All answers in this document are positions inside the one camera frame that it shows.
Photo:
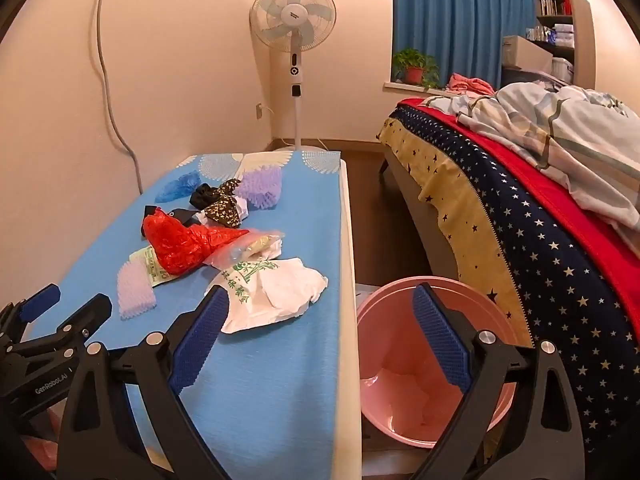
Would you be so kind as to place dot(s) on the pink plastic trash basin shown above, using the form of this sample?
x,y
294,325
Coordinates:
x,y
403,391

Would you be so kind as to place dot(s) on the plaid light quilt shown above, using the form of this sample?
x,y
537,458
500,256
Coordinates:
x,y
585,140

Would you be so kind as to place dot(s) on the purple foam net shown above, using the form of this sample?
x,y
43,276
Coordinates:
x,y
262,187

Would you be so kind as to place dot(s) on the clear bag with candies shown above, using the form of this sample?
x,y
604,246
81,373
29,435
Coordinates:
x,y
255,245

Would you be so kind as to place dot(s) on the green printed paper packet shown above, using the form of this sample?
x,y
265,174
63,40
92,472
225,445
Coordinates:
x,y
148,258

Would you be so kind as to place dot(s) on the potted green plant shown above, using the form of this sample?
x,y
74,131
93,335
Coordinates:
x,y
412,66

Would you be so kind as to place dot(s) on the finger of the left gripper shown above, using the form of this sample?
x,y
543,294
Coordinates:
x,y
83,323
37,304

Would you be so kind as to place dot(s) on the wooden bookshelf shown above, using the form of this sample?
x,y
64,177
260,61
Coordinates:
x,y
565,29

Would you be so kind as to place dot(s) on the small black pouch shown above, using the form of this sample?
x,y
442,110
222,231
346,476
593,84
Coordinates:
x,y
186,217

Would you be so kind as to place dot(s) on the black gold dotted wrapper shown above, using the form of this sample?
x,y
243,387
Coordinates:
x,y
206,194

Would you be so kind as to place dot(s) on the navy star bedsheet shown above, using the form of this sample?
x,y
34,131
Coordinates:
x,y
565,297

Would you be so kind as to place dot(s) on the cardboard box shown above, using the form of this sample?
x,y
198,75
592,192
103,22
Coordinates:
x,y
520,53

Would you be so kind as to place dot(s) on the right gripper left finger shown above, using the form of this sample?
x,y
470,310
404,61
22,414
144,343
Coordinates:
x,y
192,336

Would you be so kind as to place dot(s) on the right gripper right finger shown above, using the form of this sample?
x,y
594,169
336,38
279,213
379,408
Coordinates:
x,y
451,353

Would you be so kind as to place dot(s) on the pink clothes pile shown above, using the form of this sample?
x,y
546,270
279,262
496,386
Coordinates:
x,y
462,84

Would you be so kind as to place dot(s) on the blue curtain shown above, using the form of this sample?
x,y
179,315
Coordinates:
x,y
463,36

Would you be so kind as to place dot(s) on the blue foam net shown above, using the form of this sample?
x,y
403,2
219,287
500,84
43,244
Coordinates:
x,y
179,188

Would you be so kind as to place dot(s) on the blue patterned table cover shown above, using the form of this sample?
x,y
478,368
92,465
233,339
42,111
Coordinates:
x,y
265,398

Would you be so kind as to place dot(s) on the white bag green print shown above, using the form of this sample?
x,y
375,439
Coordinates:
x,y
267,292

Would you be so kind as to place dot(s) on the red plastic bag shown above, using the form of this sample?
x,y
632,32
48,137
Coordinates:
x,y
180,249

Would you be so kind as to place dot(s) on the yellow star bed skirt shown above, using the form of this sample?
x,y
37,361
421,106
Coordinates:
x,y
453,221

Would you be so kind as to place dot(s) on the white standing fan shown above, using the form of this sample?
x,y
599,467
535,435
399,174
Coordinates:
x,y
293,27

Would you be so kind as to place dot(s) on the white wall plug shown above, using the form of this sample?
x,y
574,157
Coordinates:
x,y
263,110

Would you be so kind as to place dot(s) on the red blanket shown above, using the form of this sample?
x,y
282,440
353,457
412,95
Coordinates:
x,y
613,258

